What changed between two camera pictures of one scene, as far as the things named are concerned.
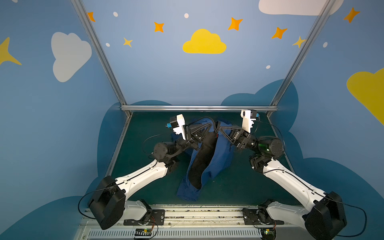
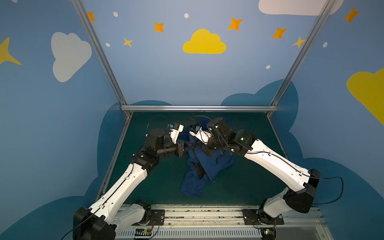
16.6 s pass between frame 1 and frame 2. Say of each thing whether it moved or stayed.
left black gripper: moved
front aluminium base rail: stayed
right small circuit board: stayed
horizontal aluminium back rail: stayed
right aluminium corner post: stayed
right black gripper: moved
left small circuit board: stayed
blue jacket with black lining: moved
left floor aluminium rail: stayed
